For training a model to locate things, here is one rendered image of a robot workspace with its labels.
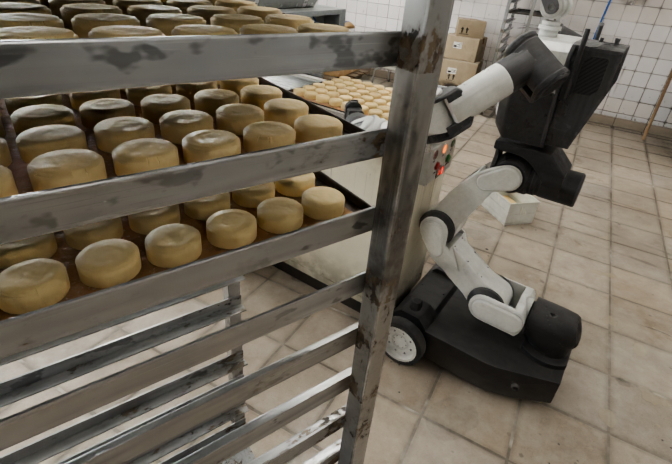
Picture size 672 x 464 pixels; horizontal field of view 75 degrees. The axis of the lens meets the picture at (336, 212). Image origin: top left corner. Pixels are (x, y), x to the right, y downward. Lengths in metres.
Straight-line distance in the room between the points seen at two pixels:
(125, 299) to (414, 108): 0.29
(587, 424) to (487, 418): 0.37
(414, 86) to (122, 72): 0.24
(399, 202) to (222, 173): 0.19
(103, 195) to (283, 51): 0.16
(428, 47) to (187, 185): 0.23
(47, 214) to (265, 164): 0.16
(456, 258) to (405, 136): 1.37
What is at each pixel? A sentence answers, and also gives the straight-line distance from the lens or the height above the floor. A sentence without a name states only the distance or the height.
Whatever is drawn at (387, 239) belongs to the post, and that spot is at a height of 1.13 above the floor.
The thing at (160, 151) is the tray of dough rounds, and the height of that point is 1.24.
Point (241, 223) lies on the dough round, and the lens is 0.45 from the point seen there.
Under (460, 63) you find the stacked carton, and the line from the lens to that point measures 5.43.
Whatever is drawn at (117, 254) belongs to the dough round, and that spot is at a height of 1.15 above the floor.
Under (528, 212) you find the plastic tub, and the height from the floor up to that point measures 0.09.
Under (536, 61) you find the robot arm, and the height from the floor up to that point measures 1.20.
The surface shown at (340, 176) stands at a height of 0.64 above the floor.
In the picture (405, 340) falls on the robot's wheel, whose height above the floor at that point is 0.12.
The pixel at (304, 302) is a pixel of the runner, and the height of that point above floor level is 1.06.
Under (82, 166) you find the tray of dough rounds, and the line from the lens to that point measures 0.37.
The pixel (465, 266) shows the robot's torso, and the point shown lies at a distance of 1.77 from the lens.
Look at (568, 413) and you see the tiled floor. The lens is 1.99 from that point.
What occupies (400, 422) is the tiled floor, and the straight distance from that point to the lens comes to 1.72.
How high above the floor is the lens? 1.39
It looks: 30 degrees down
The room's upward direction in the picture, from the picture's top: 5 degrees clockwise
